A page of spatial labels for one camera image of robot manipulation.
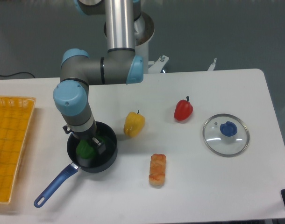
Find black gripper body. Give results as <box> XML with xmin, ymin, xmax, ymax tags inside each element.
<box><xmin>71</xmin><ymin>126</ymin><xmax>97</xmax><ymax>140</ymax></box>

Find green bell pepper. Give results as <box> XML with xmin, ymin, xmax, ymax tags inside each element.
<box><xmin>76</xmin><ymin>140</ymin><xmax>97</xmax><ymax>159</ymax></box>

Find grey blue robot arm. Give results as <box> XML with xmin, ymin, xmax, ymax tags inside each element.
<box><xmin>53</xmin><ymin>0</ymin><xmax>143</xmax><ymax>152</ymax></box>

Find yellow bell pepper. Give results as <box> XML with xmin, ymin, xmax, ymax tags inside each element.
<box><xmin>123</xmin><ymin>110</ymin><xmax>145</xmax><ymax>138</ymax></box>

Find yellow woven basket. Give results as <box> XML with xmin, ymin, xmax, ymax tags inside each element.
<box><xmin>0</xmin><ymin>96</ymin><xmax>36</xmax><ymax>204</ymax></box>

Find braided bread loaf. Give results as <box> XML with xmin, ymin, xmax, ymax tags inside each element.
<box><xmin>149</xmin><ymin>154</ymin><xmax>166</xmax><ymax>186</ymax></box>

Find red bell pepper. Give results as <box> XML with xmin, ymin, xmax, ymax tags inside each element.
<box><xmin>174</xmin><ymin>96</ymin><xmax>193</xmax><ymax>121</ymax></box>

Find glass lid blue knob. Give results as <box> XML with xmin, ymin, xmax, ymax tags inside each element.
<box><xmin>202</xmin><ymin>113</ymin><xmax>250</xmax><ymax>157</ymax></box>

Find black pot blue handle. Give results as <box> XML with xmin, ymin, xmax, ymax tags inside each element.
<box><xmin>34</xmin><ymin>121</ymin><xmax>118</xmax><ymax>208</ymax></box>

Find black cable on floor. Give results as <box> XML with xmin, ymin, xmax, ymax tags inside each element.
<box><xmin>0</xmin><ymin>72</ymin><xmax>36</xmax><ymax>78</ymax></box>

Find white left table bracket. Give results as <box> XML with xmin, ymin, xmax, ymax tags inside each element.
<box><xmin>148</xmin><ymin>55</ymin><xmax>170</xmax><ymax>74</ymax></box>

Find white table bracket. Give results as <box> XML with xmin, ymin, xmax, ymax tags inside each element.
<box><xmin>208</xmin><ymin>58</ymin><xmax>217</xmax><ymax>71</ymax></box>
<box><xmin>148</xmin><ymin>55</ymin><xmax>170</xmax><ymax>74</ymax></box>

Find white right table bracket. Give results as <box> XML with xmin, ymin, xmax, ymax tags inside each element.
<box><xmin>208</xmin><ymin>58</ymin><xmax>217</xmax><ymax>71</ymax></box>

